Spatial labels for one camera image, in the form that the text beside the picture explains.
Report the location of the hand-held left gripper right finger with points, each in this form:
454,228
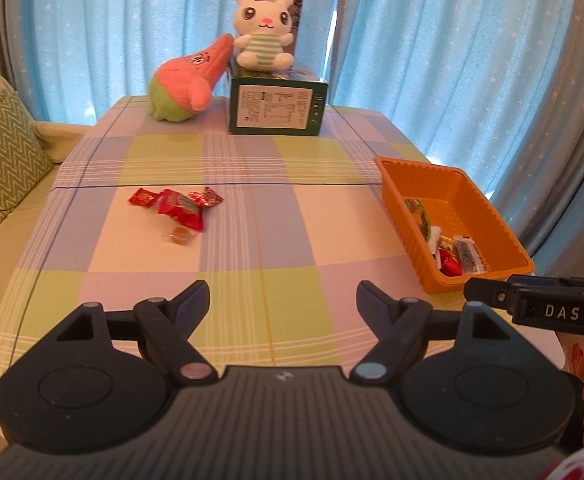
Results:
371,303

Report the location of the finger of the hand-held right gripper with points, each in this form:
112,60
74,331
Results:
486,291

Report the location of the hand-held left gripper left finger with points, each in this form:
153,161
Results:
192,306

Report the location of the clear packet with dark snack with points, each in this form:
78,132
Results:
467,254

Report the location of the red pillow snack packet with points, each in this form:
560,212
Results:
449,264

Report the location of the silver wrapper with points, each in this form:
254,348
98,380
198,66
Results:
434,240

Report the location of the orange plastic tray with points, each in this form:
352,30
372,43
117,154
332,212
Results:
451,195

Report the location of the amber wrapped candy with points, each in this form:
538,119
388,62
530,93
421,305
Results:
177,235

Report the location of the red and white snack packet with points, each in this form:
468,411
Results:
181,209

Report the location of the checked tablecloth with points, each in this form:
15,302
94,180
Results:
272,240

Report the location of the red twisted candy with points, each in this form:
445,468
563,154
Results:
207,197

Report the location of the small red snack wrapper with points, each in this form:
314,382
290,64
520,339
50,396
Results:
142,197

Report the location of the cream sofa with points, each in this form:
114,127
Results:
2,260

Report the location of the green cardboard box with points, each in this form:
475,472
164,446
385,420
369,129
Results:
277,110

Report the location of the pink and green plush toy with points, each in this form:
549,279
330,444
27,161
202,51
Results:
182,85

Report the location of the blue star curtain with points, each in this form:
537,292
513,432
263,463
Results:
122,35
461,60

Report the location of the green zigzag pillow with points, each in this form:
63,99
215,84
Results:
2,160

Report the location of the white rabbit plush toy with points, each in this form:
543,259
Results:
262,35

